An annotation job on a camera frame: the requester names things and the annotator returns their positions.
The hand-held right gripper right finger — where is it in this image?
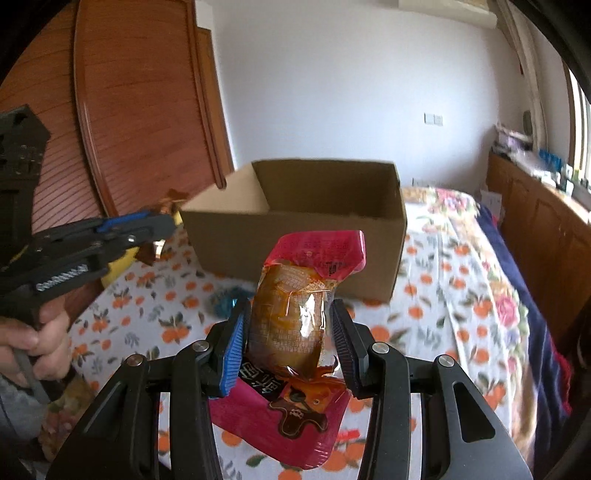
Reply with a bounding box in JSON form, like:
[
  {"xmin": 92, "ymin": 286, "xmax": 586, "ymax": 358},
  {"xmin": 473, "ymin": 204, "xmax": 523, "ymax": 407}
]
[{"xmin": 329, "ymin": 299, "xmax": 534, "ymax": 480}]

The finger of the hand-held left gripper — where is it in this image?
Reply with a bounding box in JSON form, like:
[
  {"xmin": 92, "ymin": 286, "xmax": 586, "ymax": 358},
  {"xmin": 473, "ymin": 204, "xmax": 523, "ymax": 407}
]
[
  {"xmin": 95, "ymin": 210, "xmax": 177, "ymax": 241},
  {"xmin": 90, "ymin": 233, "xmax": 139, "ymax": 261}
]

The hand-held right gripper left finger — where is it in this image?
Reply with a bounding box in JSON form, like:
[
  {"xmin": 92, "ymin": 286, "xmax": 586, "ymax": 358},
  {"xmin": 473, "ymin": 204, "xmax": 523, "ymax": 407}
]
[{"xmin": 46, "ymin": 300, "xmax": 252, "ymax": 480}]

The small golden brown snack wrapper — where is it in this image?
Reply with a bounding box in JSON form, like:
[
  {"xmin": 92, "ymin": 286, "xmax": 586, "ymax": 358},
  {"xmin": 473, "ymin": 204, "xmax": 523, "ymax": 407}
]
[{"xmin": 141, "ymin": 189, "xmax": 188, "ymax": 266}]

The pink braised meat snack packet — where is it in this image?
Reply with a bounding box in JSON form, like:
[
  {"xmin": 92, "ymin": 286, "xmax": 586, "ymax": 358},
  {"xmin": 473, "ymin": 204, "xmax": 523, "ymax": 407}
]
[{"xmin": 210, "ymin": 229, "xmax": 366, "ymax": 469}]

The brown cardboard box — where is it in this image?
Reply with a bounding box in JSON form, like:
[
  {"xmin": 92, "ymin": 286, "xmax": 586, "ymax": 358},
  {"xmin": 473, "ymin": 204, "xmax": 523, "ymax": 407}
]
[{"xmin": 179, "ymin": 159, "xmax": 408, "ymax": 303}]

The person's left hand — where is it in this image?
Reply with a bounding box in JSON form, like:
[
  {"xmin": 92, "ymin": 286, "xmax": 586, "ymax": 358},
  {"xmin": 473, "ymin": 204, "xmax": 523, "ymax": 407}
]
[{"xmin": 0, "ymin": 310, "xmax": 72, "ymax": 393}]

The teal candy wrapper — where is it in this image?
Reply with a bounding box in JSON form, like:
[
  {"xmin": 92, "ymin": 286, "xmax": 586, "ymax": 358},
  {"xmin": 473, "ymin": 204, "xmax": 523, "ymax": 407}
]
[{"xmin": 210, "ymin": 285, "xmax": 250, "ymax": 317}]

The orange fruit print tablecloth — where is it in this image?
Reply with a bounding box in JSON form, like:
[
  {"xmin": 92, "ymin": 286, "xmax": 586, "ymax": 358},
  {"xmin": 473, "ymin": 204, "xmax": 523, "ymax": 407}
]
[{"xmin": 69, "ymin": 222, "xmax": 513, "ymax": 480}]

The floral blanket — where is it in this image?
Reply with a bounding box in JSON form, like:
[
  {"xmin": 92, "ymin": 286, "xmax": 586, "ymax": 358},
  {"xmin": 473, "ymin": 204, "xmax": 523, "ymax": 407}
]
[{"xmin": 399, "ymin": 185, "xmax": 532, "ymax": 457}]

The navy blue blanket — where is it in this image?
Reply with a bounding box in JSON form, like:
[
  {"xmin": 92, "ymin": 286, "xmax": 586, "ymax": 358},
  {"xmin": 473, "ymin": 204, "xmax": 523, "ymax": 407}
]
[{"xmin": 475, "ymin": 203, "xmax": 573, "ymax": 462}]

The long wooden cabinet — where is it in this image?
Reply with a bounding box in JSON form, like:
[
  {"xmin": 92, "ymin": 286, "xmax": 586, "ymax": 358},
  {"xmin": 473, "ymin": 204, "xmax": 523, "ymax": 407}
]
[{"xmin": 487, "ymin": 152, "xmax": 591, "ymax": 342}]

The row of blue bottles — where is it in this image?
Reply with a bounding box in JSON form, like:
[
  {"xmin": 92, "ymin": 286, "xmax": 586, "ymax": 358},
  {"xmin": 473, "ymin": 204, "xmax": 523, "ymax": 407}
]
[{"xmin": 538, "ymin": 148, "xmax": 565, "ymax": 171}]

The wood framed window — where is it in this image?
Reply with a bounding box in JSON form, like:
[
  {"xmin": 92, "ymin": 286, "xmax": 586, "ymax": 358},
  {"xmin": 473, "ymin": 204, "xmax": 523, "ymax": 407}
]
[{"xmin": 561, "ymin": 60, "xmax": 591, "ymax": 185}]

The pale patterned curtain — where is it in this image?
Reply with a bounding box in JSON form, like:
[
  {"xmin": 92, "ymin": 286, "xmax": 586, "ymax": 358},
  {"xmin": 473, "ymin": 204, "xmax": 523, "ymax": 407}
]
[{"xmin": 496, "ymin": 0, "xmax": 548, "ymax": 153}]

